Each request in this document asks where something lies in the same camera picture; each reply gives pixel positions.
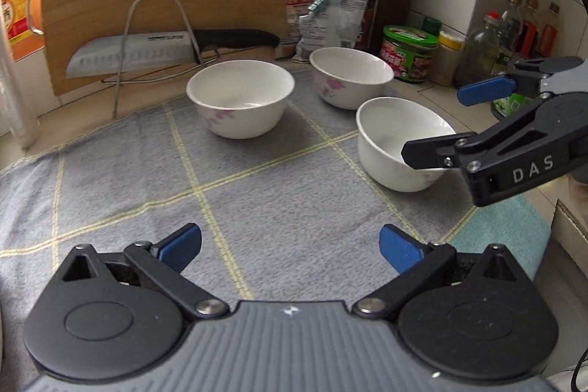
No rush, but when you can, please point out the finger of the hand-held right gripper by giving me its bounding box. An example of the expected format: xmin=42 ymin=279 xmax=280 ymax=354
xmin=457 ymin=57 xmax=585 ymax=107
xmin=402 ymin=96 xmax=559 ymax=172

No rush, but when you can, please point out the red cap glass bottle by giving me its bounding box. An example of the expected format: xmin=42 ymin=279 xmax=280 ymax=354
xmin=455 ymin=10 xmax=502 ymax=90

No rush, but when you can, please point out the plain white bowl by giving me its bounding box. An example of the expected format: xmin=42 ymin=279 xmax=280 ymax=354
xmin=356 ymin=97 xmax=456 ymax=193

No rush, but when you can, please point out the yellow lid jar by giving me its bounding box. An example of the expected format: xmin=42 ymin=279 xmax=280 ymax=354
xmin=433 ymin=30 xmax=462 ymax=87

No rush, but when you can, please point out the white bowl with pink flowers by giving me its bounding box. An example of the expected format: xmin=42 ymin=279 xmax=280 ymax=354
xmin=309 ymin=47 xmax=395 ymax=110
xmin=186 ymin=60 xmax=295 ymax=140

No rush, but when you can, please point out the kitchen knife with black handle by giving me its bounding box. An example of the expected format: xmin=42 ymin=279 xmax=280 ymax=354
xmin=65 ymin=28 xmax=281 ymax=79

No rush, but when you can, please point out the white plastic food bag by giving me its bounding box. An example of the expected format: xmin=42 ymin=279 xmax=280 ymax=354
xmin=294 ymin=0 xmax=375 ymax=64

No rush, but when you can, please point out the green label glass jar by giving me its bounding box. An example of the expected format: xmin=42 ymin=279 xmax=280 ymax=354
xmin=491 ymin=91 xmax=531 ymax=119

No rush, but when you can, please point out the brown cardboard box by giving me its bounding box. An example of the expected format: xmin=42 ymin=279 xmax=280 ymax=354
xmin=550 ymin=198 xmax=588 ymax=269

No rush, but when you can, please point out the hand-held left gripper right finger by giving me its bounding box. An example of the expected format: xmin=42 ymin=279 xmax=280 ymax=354
xmin=353 ymin=224 xmax=524 ymax=321

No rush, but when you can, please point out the green lid sauce jar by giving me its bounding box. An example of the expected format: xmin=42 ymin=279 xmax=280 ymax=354
xmin=380 ymin=25 xmax=438 ymax=85

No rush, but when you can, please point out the metal wire rack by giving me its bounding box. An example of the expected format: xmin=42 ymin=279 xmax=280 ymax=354
xmin=102 ymin=0 xmax=276 ymax=119

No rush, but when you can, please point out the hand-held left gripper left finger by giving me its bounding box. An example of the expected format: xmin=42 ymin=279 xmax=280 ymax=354
xmin=60 ymin=223 xmax=230 ymax=321

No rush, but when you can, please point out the grey checked cloth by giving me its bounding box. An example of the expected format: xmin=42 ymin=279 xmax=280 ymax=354
xmin=0 ymin=68 xmax=483 ymax=374

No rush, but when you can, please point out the red and white food bag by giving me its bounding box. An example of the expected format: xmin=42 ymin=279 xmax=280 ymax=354
xmin=285 ymin=0 xmax=334 ymax=48

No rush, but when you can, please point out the teal printed mat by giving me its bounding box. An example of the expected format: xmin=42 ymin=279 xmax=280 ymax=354
xmin=448 ymin=192 xmax=552 ymax=283

